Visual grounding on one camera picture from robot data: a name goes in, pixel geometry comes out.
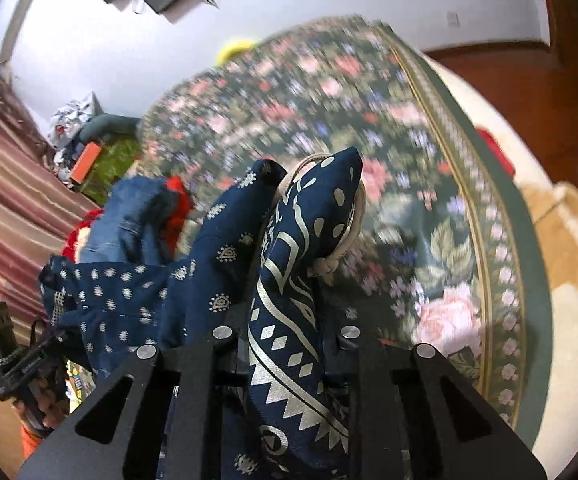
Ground navy patterned hooded garment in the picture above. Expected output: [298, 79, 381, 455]
[38, 148, 363, 479]

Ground left hand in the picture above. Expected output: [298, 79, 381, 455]
[12, 389, 70, 437]

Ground red plush toy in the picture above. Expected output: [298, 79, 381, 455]
[61, 208, 103, 263]

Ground striped maroon curtain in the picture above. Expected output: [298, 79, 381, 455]
[0, 58, 100, 351]

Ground green floral bedspread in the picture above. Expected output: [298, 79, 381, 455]
[136, 15, 555, 430]

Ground folded blue denim jeans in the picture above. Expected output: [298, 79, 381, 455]
[80, 176, 179, 266]

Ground orange box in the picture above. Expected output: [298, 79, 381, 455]
[70, 142, 102, 184]

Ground red folded garment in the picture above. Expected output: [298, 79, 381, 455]
[161, 176, 193, 257]

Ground green patterned storage bag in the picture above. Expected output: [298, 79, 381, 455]
[78, 136, 140, 206]

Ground pile of clutter with boxes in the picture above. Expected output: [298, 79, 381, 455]
[47, 91, 140, 188]

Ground beige patterned blanket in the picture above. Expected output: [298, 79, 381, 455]
[429, 61, 578, 479]

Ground white wall socket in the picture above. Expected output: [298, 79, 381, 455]
[446, 12, 460, 28]

